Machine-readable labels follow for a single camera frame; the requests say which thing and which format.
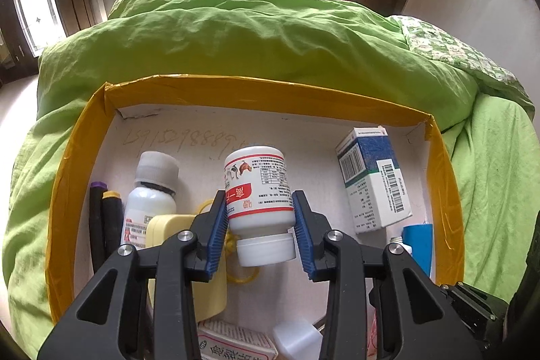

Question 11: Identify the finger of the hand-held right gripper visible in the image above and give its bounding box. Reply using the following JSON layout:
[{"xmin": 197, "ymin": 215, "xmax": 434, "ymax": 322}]
[{"xmin": 439, "ymin": 281, "xmax": 509, "ymax": 344}]

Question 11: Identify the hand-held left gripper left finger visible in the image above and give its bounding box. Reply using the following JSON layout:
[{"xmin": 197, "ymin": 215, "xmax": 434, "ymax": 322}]
[{"xmin": 37, "ymin": 189, "xmax": 231, "ymax": 360}]

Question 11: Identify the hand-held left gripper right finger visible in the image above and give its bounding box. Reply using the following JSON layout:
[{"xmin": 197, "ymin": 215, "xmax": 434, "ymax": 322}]
[{"xmin": 291, "ymin": 189, "xmax": 484, "ymax": 360}]

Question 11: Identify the yellow cartoon case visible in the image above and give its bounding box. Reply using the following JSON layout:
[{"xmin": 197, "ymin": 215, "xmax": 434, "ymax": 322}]
[{"xmin": 145, "ymin": 197, "xmax": 258, "ymax": 312}]

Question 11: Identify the white bottle red label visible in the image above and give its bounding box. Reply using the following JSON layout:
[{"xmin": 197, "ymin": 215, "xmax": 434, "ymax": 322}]
[{"xmin": 223, "ymin": 147, "xmax": 297, "ymax": 268}]

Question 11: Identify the plain white bottle clear cap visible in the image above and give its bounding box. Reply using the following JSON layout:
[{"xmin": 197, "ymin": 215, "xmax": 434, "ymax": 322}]
[{"xmin": 122, "ymin": 151, "xmax": 180, "ymax": 251}]

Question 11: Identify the blue and white carton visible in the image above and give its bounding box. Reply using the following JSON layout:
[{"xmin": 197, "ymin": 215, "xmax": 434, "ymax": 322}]
[{"xmin": 335, "ymin": 126, "xmax": 413, "ymax": 235}]

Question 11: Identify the blue battery with wires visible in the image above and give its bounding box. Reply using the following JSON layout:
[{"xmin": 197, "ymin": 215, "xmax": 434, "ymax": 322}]
[{"xmin": 388, "ymin": 223, "xmax": 433, "ymax": 278}]

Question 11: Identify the white charger plug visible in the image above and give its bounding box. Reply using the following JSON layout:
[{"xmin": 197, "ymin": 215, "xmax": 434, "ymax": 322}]
[{"xmin": 272, "ymin": 318, "xmax": 323, "ymax": 360}]

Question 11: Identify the black pen yellow cap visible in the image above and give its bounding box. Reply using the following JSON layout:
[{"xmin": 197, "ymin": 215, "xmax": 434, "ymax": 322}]
[{"xmin": 102, "ymin": 191, "xmax": 125, "ymax": 259}]

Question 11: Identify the small white box red print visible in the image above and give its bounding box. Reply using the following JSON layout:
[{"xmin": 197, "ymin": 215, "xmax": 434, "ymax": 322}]
[{"xmin": 197, "ymin": 320, "xmax": 279, "ymax": 360}]

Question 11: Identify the black pen purple cap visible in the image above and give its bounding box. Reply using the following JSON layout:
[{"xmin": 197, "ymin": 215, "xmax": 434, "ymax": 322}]
[{"xmin": 88, "ymin": 182, "xmax": 110, "ymax": 276}]

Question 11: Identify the yellow cardboard box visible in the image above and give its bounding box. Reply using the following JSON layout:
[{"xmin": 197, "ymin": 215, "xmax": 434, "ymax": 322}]
[{"xmin": 44, "ymin": 74, "xmax": 466, "ymax": 325}]

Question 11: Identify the green blanket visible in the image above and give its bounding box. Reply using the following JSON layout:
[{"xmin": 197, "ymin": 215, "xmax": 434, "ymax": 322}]
[{"xmin": 0, "ymin": 0, "xmax": 540, "ymax": 356}]

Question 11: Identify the green floral patterned cloth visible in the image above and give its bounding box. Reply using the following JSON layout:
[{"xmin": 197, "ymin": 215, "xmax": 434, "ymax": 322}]
[{"xmin": 388, "ymin": 15, "xmax": 534, "ymax": 108}]

